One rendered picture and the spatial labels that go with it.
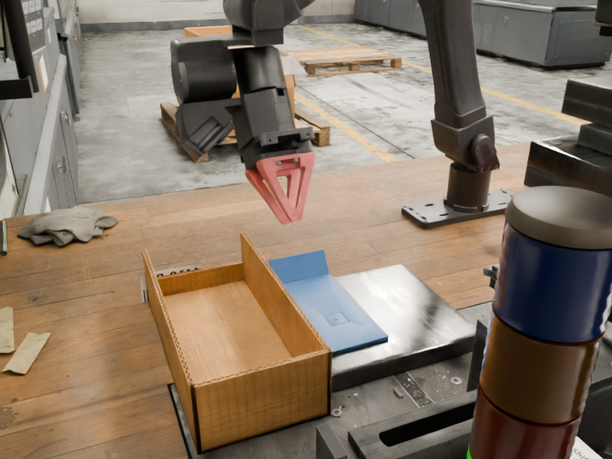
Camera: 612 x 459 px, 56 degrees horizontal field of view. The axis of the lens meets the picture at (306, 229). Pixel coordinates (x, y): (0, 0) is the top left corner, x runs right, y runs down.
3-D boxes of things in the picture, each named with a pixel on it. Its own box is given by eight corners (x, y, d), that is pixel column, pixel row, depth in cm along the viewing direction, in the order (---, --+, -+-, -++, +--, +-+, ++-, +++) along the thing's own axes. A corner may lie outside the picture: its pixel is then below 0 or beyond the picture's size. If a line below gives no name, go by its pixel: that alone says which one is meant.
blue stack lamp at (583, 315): (550, 274, 23) (566, 195, 21) (633, 326, 20) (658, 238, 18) (470, 294, 21) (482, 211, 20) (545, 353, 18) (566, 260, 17)
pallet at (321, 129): (331, 145, 419) (331, 126, 412) (194, 163, 383) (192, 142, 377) (273, 107, 518) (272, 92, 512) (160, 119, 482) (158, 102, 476)
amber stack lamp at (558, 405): (535, 346, 24) (549, 277, 23) (609, 405, 21) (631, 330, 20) (459, 369, 23) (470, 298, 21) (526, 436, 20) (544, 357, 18)
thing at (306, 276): (322, 270, 70) (322, 248, 69) (388, 339, 58) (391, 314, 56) (269, 281, 68) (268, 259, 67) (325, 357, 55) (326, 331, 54)
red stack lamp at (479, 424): (521, 410, 26) (534, 349, 24) (588, 474, 23) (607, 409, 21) (450, 434, 24) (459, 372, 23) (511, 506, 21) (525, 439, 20)
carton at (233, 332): (247, 286, 72) (243, 229, 69) (331, 422, 51) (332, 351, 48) (142, 308, 68) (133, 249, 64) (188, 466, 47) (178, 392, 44)
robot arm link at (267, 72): (239, 100, 64) (226, 40, 65) (228, 114, 70) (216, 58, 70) (296, 93, 67) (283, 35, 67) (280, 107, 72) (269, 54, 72)
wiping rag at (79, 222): (124, 243, 83) (112, 203, 93) (122, 227, 82) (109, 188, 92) (19, 262, 78) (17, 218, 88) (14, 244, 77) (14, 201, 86)
